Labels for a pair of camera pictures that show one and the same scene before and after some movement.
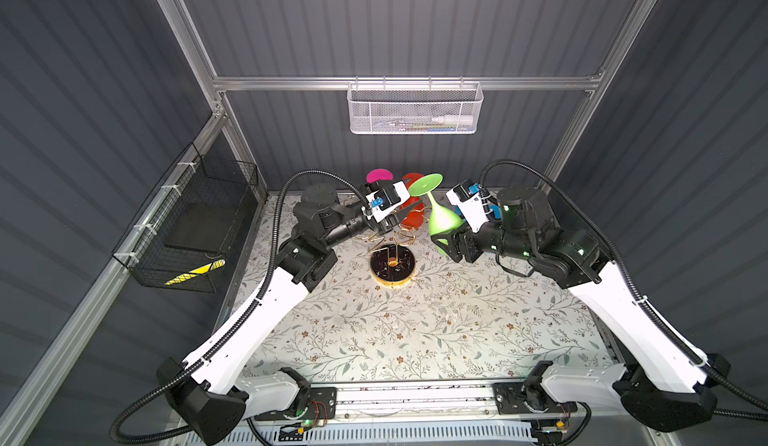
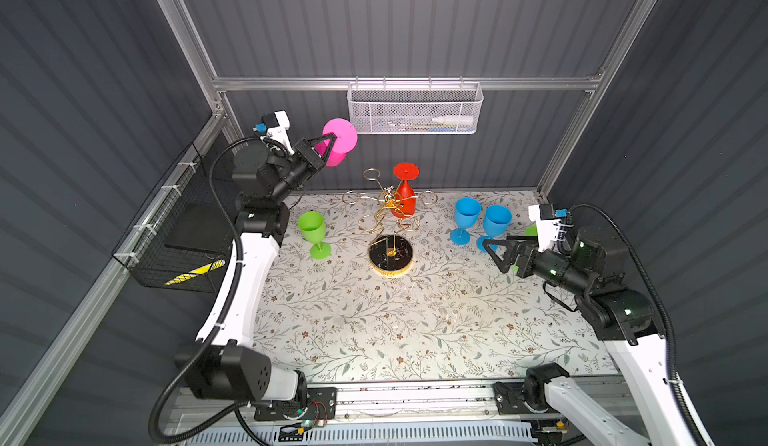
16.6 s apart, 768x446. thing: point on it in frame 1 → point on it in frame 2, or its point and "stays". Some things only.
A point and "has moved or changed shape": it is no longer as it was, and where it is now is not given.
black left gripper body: (384, 228) → (302, 165)
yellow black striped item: (200, 271) stays
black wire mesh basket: (190, 222) stays
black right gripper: (460, 235) → (526, 250)
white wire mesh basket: (410, 108) stays
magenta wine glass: (379, 174) → (345, 143)
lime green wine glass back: (440, 220) has moved or changed shape
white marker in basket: (454, 120) stays
